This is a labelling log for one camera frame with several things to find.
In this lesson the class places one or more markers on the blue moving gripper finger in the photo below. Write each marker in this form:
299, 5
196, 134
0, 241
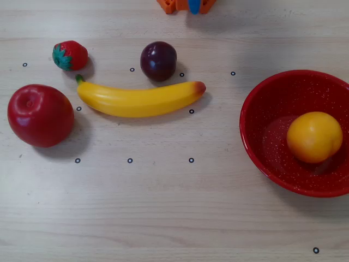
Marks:
194, 6

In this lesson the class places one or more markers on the orange yellow toy peach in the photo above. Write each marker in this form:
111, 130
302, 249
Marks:
313, 136

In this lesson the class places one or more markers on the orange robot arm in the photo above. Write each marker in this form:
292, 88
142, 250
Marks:
169, 5

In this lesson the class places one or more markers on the red speckled bowl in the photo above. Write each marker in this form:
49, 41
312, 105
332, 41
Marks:
261, 109

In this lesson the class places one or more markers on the dark purple toy plum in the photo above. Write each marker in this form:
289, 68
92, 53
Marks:
158, 61

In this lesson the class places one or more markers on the yellow toy banana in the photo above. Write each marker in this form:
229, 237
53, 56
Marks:
136, 103

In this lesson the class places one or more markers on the red toy strawberry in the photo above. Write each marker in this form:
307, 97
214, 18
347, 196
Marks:
75, 54

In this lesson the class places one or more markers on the red toy apple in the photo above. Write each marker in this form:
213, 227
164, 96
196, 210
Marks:
41, 117

